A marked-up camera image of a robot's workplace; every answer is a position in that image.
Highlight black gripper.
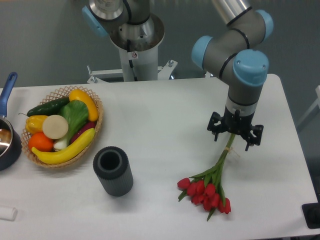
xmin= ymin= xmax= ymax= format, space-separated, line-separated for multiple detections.
xmin=207 ymin=106 xmax=264 ymax=151

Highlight red tulip bouquet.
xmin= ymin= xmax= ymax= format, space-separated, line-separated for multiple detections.
xmin=177 ymin=133 xmax=236 ymax=221

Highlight grey robot arm, blue caps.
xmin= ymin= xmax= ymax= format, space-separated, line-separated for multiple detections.
xmin=82 ymin=0 xmax=274 ymax=146

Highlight black device at table edge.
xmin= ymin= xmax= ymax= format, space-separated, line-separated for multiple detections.
xmin=301 ymin=202 xmax=320 ymax=229

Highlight dark grey ribbed vase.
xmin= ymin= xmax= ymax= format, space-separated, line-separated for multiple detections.
xmin=93 ymin=146 xmax=134 ymax=197

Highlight purple eggplant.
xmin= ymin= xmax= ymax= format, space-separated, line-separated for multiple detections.
xmin=69 ymin=121 xmax=96 ymax=144

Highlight green bok choy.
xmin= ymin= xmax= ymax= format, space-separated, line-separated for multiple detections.
xmin=53 ymin=100 xmax=89 ymax=152

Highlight yellow squash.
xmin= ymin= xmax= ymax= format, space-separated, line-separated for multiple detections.
xmin=69 ymin=89 xmax=99 ymax=122

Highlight beige round disc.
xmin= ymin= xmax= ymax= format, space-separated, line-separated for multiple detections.
xmin=42 ymin=115 xmax=69 ymax=140

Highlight green cucumber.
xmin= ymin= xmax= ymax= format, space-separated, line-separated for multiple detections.
xmin=19 ymin=97 xmax=70 ymax=117

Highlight yellow banana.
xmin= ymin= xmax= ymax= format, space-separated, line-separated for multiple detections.
xmin=31 ymin=128 xmax=96 ymax=165

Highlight orange fruit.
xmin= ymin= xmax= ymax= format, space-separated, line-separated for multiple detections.
xmin=28 ymin=132 xmax=54 ymax=152

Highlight yellow bell pepper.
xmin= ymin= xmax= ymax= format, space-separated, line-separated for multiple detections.
xmin=25 ymin=115 xmax=48 ymax=135

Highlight white cylinder object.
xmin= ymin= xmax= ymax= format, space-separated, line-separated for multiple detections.
xmin=0 ymin=205 xmax=18 ymax=222

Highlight white frame at right edge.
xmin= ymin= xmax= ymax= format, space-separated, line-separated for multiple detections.
xmin=296 ymin=85 xmax=320 ymax=132

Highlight white metal base frame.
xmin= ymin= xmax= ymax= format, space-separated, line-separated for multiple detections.
xmin=87 ymin=59 xmax=178 ymax=84

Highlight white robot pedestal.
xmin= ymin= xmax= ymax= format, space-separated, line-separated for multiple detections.
xmin=110 ymin=13 xmax=165 ymax=82

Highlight dark saucepan with blue handle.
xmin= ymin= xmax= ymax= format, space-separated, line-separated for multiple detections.
xmin=0 ymin=72 xmax=22 ymax=171

